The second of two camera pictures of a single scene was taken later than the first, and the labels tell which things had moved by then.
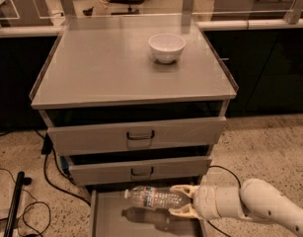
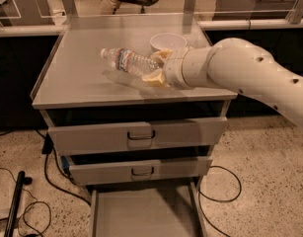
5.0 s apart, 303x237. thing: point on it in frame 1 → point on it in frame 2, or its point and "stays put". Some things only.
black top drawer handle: x=140 y=137 stays put
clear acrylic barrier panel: x=150 y=5 stays put
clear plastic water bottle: x=157 y=197 → x=131 y=61
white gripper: x=205 y=201 → x=174 y=68
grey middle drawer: x=99 y=170 stays put
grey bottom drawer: x=113 y=214 stays put
